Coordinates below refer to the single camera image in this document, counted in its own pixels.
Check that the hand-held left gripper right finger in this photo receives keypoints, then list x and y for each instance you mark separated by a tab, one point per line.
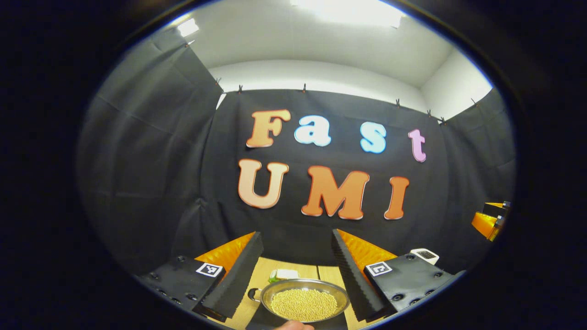
355	284

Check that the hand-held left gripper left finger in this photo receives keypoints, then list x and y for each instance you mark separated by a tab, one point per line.
236	284

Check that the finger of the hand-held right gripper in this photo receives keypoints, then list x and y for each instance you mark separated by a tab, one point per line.
486	222

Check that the black induction cooktop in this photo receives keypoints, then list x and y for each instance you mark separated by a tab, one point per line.
259	323

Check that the pile of yellow soybeans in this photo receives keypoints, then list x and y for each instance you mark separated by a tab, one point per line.
302	305

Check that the sandwich with lettuce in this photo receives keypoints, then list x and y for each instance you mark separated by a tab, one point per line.
284	274

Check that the white toaster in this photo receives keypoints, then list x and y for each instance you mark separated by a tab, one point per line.
424	254

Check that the black backdrop cloth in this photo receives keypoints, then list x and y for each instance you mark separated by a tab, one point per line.
183	183

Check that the row of small cloth clips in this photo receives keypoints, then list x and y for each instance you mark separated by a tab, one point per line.
304	87

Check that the large ceiling light panel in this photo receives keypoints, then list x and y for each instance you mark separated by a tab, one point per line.
353	11

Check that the small ceiling light panel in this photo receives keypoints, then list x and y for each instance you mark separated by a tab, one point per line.
188	27

